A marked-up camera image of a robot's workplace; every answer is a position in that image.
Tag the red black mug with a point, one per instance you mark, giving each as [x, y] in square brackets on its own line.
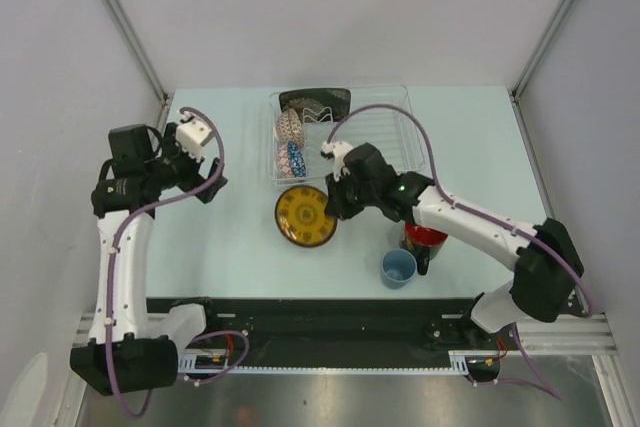
[423, 243]

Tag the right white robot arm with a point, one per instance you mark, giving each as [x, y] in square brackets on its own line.
[542, 258]

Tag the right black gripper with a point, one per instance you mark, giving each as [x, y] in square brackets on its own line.
[336, 206]

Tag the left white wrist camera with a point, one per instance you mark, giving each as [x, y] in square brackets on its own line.
[192, 135]

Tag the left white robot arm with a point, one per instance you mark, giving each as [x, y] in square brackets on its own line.
[125, 353]

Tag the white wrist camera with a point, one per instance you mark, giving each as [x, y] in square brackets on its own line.
[192, 135]
[336, 151]

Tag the blue patterned bowl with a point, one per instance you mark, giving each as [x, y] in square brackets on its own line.
[290, 161]

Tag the black floral square plate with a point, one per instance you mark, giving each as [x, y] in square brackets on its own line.
[319, 104]

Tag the light blue cup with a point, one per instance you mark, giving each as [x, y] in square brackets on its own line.
[398, 268]

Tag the grey cable duct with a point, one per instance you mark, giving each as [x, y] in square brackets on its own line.
[198, 364]

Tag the red-white patterned bowl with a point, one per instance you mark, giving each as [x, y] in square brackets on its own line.
[288, 128]

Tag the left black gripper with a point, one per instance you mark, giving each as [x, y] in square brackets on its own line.
[195, 179]

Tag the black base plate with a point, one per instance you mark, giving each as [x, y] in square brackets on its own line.
[342, 355]

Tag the clear wire dish rack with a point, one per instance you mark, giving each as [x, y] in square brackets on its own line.
[377, 116]

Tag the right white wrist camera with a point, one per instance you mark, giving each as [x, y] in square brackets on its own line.
[336, 151]

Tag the yellow round plate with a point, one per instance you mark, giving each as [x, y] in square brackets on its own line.
[300, 217]

